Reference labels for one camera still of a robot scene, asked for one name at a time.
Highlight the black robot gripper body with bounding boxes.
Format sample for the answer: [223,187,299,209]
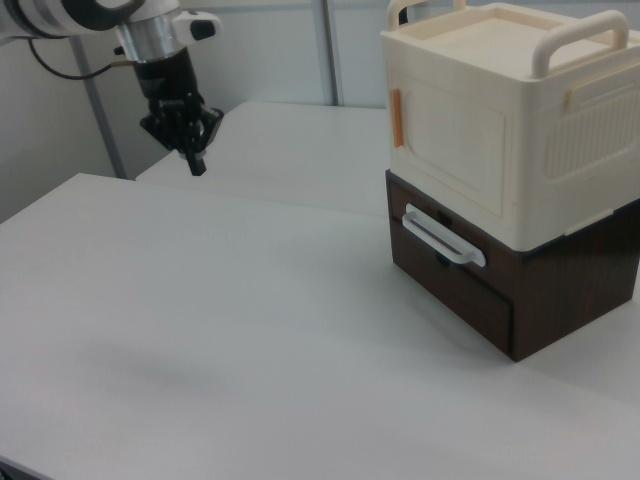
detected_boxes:
[133,47,205,104]

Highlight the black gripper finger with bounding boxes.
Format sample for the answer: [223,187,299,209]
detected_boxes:
[139,94,201,177]
[187,93,225,176]

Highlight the cream cabinet door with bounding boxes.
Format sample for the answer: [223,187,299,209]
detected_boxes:
[388,68,517,221]

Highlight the cream plastic cabinet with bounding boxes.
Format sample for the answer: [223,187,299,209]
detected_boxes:
[379,0,640,252]

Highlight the dark brown wooden drawer box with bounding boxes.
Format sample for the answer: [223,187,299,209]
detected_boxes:
[384,168,640,362]

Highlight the slanted grey metal post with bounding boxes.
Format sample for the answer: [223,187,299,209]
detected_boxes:
[73,37,125,179]

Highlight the thin black cable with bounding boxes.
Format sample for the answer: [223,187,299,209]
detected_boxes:
[27,37,137,80]

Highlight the upright grey metal post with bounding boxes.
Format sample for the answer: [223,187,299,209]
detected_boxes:
[318,0,347,107]

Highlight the copper door handle strip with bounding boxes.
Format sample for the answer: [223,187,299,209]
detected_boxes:
[390,88,404,149]

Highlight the white drawer handle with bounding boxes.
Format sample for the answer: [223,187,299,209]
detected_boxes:
[401,202,488,269]

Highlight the large cream carry handle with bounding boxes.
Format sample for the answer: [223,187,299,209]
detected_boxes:
[531,0,630,82]

